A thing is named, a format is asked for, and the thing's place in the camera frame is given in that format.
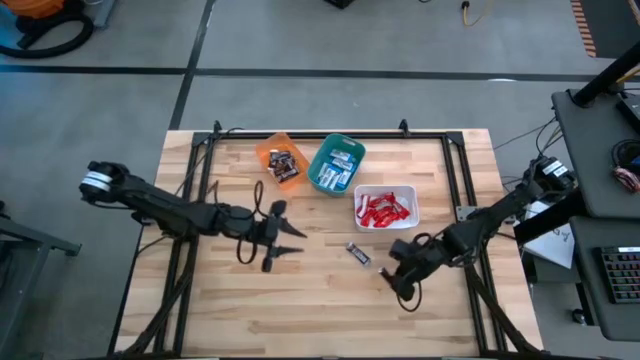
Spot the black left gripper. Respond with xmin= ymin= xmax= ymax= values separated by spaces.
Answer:
xmin=252 ymin=199 xmax=308 ymax=274

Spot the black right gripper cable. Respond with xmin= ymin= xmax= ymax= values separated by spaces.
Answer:
xmin=396 ymin=279 xmax=425 ymax=313

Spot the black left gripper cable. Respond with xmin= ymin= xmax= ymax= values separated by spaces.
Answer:
xmin=235 ymin=234 xmax=259 ymax=266
xmin=253 ymin=179 xmax=266 ymax=217

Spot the grey metal post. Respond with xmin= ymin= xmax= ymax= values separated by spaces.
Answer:
xmin=92 ymin=0 xmax=116 ymax=29

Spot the orange shop vacuum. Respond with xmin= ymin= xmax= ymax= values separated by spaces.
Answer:
xmin=13 ymin=0 xmax=69 ymax=46

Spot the grey metal bench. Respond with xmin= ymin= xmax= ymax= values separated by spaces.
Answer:
xmin=0 ymin=199 xmax=84 ymax=360

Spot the red white bundle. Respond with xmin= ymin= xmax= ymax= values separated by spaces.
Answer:
xmin=610 ymin=166 xmax=640 ymax=195

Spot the orange plastic bin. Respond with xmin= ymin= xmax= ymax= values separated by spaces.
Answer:
xmin=254 ymin=131 xmax=311 ymax=192

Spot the backlit black keyboard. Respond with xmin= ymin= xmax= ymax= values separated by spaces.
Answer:
xmin=594 ymin=244 xmax=640 ymax=305

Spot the dark floor mat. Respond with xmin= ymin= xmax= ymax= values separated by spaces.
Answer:
xmin=579 ymin=0 xmax=640 ymax=60

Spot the black vacuum hose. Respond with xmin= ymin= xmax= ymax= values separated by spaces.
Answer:
xmin=0 ymin=12 xmax=96 ymax=60

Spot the black coiled cable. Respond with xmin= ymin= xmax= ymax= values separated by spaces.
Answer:
xmin=610 ymin=138 xmax=640 ymax=169

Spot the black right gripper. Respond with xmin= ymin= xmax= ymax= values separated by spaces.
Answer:
xmin=380 ymin=238 xmax=436 ymax=302

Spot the black floor cable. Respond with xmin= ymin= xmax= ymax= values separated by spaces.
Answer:
xmin=492 ymin=115 xmax=566 ymax=176

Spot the black desk leg beam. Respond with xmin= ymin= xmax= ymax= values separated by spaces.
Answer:
xmin=513 ymin=189 xmax=589 ymax=246

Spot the white paper sheet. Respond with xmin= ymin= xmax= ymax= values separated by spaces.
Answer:
xmin=522 ymin=202 xmax=577 ymax=270

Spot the black desk device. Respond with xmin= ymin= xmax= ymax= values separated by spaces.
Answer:
xmin=614 ymin=92 xmax=640 ymax=135

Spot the dark grey desk top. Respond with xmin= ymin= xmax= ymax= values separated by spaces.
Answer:
xmin=568 ymin=215 xmax=640 ymax=342

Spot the black aluminium rig frame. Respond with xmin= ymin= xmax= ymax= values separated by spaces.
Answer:
xmin=107 ymin=130 xmax=544 ymax=359

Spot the yellow floor cable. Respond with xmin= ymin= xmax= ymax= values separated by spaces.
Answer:
xmin=460 ymin=0 xmax=494 ymax=27

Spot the black desk pole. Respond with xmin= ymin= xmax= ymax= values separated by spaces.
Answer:
xmin=572 ymin=42 xmax=640 ymax=109

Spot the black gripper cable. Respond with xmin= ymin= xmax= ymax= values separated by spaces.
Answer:
xmin=396 ymin=279 xmax=425 ymax=313
xmin=253 ymin=179 xmax=266 ymax=217
xmin=235 ymin=234 xmax=259 ymax=266

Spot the white plastic bin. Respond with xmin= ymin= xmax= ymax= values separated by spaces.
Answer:
xmin=353 ymin=184 xmax=421 ymax=233

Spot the teal plastic bin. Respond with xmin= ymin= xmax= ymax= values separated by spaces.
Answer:
xmin=306 ymin=132 xmax=367 ymax=197

